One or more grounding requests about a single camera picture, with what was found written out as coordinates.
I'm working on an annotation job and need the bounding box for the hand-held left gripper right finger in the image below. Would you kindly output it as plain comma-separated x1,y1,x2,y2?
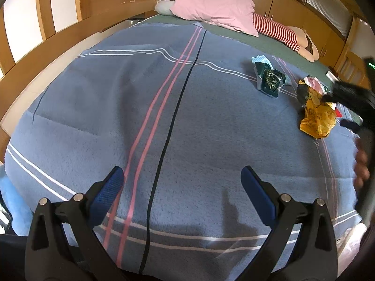
241,166,337,281

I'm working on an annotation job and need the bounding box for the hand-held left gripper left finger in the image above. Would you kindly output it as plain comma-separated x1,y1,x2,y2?
25,166,124,281

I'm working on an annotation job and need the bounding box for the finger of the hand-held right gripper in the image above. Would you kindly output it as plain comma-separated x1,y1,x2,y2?
322,82,370,118
340,118,364,133

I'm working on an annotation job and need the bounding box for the yellow chip bag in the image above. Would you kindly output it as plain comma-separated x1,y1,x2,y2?
296,83,337,139

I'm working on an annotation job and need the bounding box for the pink white wrapper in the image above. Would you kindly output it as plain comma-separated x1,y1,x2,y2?
299,76,333,94

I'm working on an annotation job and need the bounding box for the dark green snack packet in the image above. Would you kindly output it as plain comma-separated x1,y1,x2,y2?
253,63,286,98

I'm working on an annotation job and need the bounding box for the person's right hand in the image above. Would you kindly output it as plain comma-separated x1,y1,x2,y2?
353,145,370,188

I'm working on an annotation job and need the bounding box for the blue striped blanket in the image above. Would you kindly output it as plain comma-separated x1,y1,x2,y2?
6,20,364,276

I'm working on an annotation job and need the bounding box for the frosted glass window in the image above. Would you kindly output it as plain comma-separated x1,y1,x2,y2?
306,0,353,37

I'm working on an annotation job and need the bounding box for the light blue cloth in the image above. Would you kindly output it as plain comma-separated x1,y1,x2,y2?
0,178,33,236

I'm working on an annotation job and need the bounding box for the striped plush doll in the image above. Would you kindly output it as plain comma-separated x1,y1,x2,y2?
252,13,320,63

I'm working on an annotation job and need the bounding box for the wooden cabinet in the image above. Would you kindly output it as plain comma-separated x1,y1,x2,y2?
231,0,352,62

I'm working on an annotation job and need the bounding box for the green bed mat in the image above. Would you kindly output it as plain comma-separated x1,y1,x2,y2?
138,15,364,123

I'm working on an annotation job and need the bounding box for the pink pillow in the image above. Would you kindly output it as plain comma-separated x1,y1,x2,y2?
170,0,260,37

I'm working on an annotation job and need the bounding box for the small grey pillow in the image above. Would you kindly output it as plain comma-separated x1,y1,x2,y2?
155,0,176,15

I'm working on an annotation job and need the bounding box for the wooden bunk bed frame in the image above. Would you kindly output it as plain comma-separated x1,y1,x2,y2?
0,0,375,141

